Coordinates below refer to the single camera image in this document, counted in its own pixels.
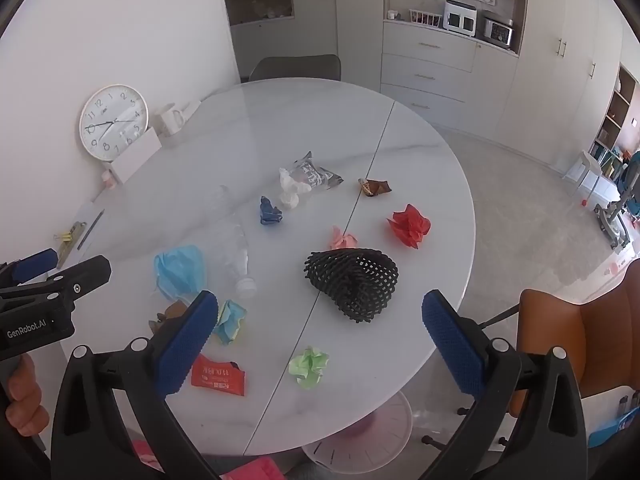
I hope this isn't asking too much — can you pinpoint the wall niche shelf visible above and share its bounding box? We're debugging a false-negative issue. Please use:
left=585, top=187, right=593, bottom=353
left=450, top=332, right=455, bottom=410
left=223, top=0, right=293, bottom=27

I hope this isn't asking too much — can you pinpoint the orange chair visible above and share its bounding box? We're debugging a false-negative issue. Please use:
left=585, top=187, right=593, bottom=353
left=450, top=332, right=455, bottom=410
left=480, top=259, right=640, bottom=418

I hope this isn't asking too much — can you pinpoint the silver toaster oven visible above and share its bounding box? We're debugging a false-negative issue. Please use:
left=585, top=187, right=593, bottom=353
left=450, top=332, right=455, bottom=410
left=481, top=16, right=516, bottom=50

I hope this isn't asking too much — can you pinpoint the white round clock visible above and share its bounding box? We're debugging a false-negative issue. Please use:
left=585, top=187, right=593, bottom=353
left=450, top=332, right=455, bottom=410
left=78, top=84, right=150, bottom=162

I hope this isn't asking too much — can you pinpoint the brown candy wrapper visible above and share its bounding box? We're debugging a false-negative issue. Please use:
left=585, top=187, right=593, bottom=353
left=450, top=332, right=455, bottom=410
left=357, top=177, right=392, bottom=199

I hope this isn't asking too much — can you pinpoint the white box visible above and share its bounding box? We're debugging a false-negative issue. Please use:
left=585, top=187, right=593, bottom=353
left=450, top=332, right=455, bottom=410
left=110, top=126, right=162, bottom=184

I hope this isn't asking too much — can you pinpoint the pink crumpled paper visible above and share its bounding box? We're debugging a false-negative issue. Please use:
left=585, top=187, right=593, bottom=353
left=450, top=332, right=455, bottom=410
left=329, top=226, right=361, bottom=251

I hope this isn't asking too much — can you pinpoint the black foam net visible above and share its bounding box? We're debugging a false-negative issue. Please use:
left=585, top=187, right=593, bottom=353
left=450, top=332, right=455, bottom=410
left=305, top=248, right=401, bottom=324

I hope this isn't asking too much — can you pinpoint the pink patterned garment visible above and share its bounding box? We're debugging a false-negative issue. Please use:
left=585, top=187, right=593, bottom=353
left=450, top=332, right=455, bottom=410
left=131, top=439, right=287, bottom=480

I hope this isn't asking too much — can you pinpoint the light blue box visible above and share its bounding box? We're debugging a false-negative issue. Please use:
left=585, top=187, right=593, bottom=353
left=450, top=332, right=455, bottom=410
left=587, top=412, right=637, bottom=450

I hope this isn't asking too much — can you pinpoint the yellow binder clip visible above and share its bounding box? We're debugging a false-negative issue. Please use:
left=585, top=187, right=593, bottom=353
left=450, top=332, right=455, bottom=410
left=54, top=221, right=87, bottom=268

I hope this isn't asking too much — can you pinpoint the person's left hand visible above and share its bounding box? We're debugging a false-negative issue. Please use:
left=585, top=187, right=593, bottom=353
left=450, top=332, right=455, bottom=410
left=5, top=354, right=45, bottom=437

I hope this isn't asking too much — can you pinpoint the dark blue crumpled paper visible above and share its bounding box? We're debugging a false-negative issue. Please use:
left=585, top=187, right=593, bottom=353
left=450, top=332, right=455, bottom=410
left=259, top=195, right=284, bottom=226

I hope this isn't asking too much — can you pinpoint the red crumpled paper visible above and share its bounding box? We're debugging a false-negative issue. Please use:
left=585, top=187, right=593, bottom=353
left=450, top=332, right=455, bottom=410
left=386, top=203, right=432, bottom=249

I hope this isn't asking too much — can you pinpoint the wire dish rack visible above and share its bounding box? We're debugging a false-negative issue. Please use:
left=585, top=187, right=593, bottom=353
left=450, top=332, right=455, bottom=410
left=408, top=8, right=443, bottom=28

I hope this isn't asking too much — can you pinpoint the open bookshelf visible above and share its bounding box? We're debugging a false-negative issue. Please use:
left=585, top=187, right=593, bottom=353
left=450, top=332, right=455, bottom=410
left=587, top=62, right=638, bottom=176

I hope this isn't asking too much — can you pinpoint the white crumpled tissue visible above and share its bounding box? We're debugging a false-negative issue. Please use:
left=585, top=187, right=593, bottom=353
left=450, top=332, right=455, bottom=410
left=278, top=167, right=312, bottom=209

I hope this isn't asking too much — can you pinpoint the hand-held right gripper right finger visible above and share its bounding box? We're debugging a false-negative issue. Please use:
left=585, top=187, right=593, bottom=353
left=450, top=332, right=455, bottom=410
left=417, top=289, right=588, bottom=480

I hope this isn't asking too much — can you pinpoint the red packet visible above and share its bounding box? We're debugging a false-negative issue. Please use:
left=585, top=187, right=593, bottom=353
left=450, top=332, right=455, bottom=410
left=191, top=354, right=248, bottom=397

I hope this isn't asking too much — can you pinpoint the clear plastic bottle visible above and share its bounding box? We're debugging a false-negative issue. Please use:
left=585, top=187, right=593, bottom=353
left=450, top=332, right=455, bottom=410
left=216, top=185, right=258, bottom=301

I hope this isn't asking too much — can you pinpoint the white countertop appliance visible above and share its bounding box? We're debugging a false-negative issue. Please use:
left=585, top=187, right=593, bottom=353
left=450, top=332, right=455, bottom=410
left=442, top=0, right=477, bottom=37

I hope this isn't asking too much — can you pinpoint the blue face mask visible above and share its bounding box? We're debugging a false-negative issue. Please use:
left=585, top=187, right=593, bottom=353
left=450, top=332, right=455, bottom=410
left=152, top=245, right=208, bottom=307

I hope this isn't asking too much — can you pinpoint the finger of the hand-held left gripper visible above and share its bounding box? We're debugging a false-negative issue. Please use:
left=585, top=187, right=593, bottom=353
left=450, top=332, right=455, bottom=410
left=0, top=248, right=59, bottom=287
left=0, top=255, right=112, bottom=313

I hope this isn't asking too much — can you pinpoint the white mug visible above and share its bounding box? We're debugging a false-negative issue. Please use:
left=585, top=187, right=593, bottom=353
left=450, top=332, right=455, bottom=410
left=152, top=103, right=186, bottom=136

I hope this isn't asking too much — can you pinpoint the light blue paper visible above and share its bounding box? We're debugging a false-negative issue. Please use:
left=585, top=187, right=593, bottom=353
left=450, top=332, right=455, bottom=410
left=212, top=299, right=248, bottom=346

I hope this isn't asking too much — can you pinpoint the white trash bin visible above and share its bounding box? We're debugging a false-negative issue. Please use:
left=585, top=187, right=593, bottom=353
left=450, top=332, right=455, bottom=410
left=302, top=390, right=414, bottom=472

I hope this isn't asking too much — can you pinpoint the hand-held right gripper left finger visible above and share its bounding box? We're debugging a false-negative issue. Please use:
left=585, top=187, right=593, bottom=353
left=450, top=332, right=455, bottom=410
left=50, top=290, right=221, bottom=480

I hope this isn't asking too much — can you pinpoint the green paper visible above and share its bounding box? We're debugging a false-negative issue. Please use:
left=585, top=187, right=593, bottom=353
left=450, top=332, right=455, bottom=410
left=288, top=346, right=331, bottom=389

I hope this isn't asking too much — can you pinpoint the black pen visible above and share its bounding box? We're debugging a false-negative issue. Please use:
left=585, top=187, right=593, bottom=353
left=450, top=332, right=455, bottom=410
left=77, top=210, right=106, bottom=251

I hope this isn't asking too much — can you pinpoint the grey chair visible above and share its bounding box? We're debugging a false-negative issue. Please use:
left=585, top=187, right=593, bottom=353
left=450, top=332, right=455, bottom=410
left=248, top=54, right=342, bottom=82

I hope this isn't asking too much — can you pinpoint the silver black snack wrapper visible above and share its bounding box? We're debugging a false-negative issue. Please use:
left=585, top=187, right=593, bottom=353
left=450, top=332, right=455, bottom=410
left=287, top=151, right=345, bottom=191

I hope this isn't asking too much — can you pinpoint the beige drawer cabinet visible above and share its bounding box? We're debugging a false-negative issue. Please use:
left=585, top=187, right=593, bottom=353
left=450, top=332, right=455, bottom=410
left=380, top=20, right=521, bottom=142

